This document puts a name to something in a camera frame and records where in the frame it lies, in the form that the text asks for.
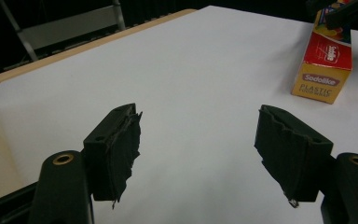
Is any yellow and red plastic wrap box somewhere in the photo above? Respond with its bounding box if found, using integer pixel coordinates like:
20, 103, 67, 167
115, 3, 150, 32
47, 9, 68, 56
290, 0, 354, 105

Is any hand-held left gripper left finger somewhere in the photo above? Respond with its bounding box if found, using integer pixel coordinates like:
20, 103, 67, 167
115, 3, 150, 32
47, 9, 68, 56
83, 103, 144, 210

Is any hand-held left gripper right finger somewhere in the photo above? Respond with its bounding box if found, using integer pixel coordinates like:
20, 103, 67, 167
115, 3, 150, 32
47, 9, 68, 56
254, 104, 336, 209

